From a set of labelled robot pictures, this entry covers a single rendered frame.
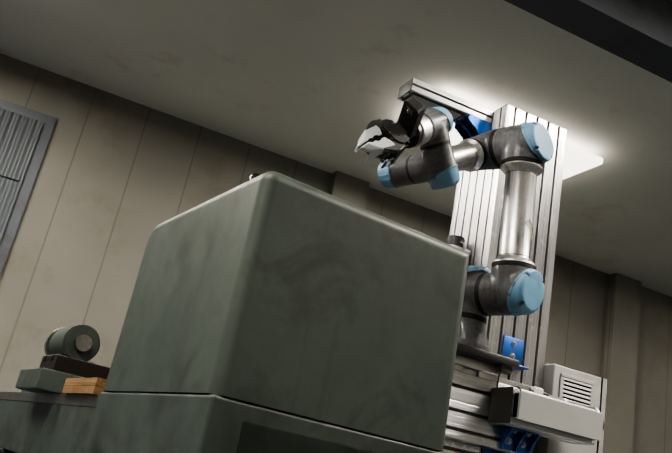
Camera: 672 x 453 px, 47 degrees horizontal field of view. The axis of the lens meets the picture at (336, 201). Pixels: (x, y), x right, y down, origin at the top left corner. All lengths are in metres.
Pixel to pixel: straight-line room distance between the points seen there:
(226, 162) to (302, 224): 4.57
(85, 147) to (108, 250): 0.75
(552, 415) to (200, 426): 1.05
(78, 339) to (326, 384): 1.76
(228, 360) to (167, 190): 4.50
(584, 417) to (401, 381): 0.79
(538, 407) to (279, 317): 0.91
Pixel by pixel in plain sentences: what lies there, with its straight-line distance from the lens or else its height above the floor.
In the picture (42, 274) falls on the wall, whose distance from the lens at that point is 5.44.
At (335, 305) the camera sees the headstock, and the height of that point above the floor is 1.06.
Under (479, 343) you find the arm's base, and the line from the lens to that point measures 2.05.
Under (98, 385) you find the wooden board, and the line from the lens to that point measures 1.99.
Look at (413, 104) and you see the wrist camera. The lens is 1.67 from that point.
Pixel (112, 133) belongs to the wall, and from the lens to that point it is 5.74.
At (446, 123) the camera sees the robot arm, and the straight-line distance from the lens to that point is 1.86.
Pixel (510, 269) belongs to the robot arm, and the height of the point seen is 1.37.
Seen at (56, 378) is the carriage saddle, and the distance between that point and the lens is 2.37.
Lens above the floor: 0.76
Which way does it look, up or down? 20 degrees up
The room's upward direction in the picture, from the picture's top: 12 degrees clockwise
